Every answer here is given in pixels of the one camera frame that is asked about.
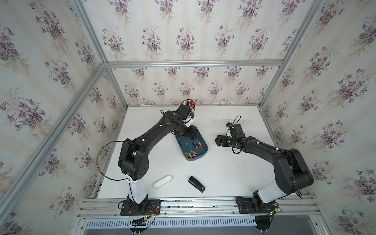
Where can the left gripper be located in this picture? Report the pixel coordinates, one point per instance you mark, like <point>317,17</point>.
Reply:
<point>189,134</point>

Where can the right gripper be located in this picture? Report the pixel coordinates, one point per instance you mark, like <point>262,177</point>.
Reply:
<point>223,138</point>

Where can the teal plastic storage box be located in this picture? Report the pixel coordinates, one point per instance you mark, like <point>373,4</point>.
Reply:
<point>194,147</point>

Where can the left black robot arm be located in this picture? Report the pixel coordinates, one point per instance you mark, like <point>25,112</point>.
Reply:
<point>133,159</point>

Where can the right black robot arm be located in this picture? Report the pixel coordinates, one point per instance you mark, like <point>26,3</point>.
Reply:
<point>290,169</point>

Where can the pink pen holder cup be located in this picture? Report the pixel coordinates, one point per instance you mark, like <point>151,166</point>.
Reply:
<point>192,109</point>

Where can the black stapler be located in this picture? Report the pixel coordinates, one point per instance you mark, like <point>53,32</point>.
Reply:
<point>196,184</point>

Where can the white oblong case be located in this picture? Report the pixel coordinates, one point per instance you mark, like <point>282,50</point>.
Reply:
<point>163,182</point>

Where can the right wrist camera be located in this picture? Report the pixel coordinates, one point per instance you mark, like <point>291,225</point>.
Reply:
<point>235,131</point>

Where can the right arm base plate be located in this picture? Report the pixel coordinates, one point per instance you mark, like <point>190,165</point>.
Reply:
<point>254,205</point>

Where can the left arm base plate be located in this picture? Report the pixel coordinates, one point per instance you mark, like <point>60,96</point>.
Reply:
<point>149,207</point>

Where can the aluminium front rail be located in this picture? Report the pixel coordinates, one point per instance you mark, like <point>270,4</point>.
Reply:
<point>193,206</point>

